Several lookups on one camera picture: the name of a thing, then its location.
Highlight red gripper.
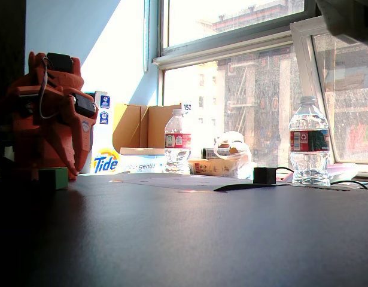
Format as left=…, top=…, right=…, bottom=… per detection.
left=59, top=88, right=99, bottom=181

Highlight green cube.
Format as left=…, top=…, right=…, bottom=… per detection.
left=38, top=167, right=69, bottom=191

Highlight black cube with X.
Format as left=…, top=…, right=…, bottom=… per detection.
left=253, top=166, right=276, bottom=185

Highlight Tide detergent cardboard box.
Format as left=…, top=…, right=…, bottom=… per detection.
left=81, top=91, right=193, bottom=175

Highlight water bottle with red label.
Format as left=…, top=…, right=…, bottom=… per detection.
left=164, top=108, right=192, bottom=175

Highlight translucent blind wand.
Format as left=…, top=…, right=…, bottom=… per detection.
left=143, top=0, right=151, bottom=73

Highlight clear plastic bag with groceries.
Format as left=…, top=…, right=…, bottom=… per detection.
left=188, top=130, right=258, bottom=179

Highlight black toothed strip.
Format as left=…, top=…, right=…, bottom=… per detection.
left=213, top=182, right=289, bottom=192

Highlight water bottle red black label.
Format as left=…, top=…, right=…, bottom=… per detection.
left=289, top=95, right=331, bottom=187

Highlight white window sash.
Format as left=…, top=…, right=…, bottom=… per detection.
left=290, top=16, right=368, bottom=174

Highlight grey window frame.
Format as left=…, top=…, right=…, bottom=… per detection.
left=152, top=0, right=319, bottom=174

